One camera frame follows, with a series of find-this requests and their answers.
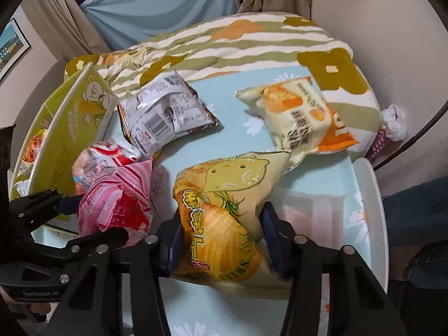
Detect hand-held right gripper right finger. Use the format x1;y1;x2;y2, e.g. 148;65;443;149
261;203;400;336

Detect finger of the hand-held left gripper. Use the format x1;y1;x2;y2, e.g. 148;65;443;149
31;228;129;264
8;188;84;233

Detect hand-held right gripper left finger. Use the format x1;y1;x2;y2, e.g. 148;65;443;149
45;218;183;336

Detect pink striped snack packet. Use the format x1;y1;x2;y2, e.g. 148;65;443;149
77;159;155;236

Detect yellow corn snack packet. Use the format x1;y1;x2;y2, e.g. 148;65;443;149
171;150;293;300

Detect green cardboard box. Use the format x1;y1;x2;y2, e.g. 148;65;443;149
9;62;120;232

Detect person's left hand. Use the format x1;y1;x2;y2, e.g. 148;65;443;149
8;297;54;323

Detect red and white snack packet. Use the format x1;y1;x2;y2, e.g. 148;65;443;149
72;140;142;197

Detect cream snack packet orange bottom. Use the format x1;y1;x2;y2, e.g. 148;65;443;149
235;76;360;176

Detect white snack packet dark edge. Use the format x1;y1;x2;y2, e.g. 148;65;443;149
118;72;221;155

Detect pink patterned packet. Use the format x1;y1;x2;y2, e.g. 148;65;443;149
366;129;389;163

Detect blue jeans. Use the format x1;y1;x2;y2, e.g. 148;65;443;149
381;178;448;256

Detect dark cloth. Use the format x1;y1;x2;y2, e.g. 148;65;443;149
402;241;448;323

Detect white plastic bag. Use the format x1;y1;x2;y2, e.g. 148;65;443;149
380;104;407;142

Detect green striped floral blanket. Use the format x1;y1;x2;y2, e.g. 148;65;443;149
65;12;382;155

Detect blue cloth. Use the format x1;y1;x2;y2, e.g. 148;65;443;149
80;0;239;51

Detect wall poster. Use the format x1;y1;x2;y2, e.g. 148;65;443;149
0;17;31;81

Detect black curved cable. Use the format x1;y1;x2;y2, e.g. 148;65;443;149
371;101;448;170

